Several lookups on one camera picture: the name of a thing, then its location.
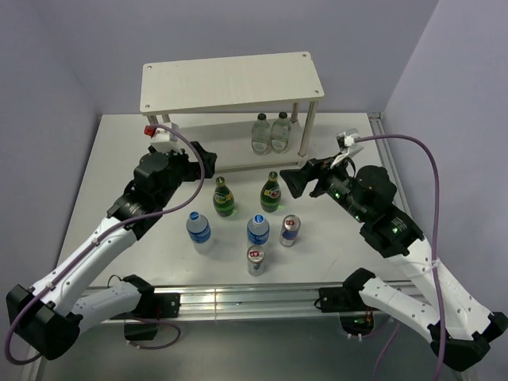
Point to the clear glass bottle left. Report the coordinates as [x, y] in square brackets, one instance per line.
[261, 135]

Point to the clear glass bottle right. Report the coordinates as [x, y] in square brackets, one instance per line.
[280, 133]

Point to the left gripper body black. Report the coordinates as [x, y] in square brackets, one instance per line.
[181, 170]

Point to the green Perrier bottle red label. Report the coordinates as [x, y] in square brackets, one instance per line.
[270, 195]

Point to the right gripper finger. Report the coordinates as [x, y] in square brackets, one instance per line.
[301, 176]
[296, 186]

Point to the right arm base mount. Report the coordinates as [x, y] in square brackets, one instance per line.
[355, 317]

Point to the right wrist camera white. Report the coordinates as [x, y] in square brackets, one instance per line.
[348, 147]

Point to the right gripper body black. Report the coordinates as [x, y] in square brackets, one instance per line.
[332, 180]

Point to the silver energy drink can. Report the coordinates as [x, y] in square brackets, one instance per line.
[256, 259]

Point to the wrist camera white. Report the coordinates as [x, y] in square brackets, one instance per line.
[348, 147]
[162, 140]

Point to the Red Bull can blue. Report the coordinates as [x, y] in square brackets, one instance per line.
[289, 231]

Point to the clear glass bottle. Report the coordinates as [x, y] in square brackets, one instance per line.
[261, 135]
[280, 133]

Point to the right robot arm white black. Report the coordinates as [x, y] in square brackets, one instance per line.
[457, 327]

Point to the green Perrier bottle yellow label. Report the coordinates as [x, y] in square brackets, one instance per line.
[223, 198]

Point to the Pocari Sweat bottle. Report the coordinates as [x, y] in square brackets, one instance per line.
[199, 231]
[258, 230]

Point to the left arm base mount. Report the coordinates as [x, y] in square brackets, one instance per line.
[166, 305]

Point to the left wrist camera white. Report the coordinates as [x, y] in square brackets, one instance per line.
[162, 140]

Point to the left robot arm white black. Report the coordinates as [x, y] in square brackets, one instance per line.
[52, 313]

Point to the aluminium rail frame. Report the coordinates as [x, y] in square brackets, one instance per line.
[216, 284]

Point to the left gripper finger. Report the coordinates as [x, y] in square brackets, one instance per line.
[209, 159]
[206, 171]

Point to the white two-tier wooden shelf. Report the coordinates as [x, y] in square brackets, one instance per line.
[216, 101]

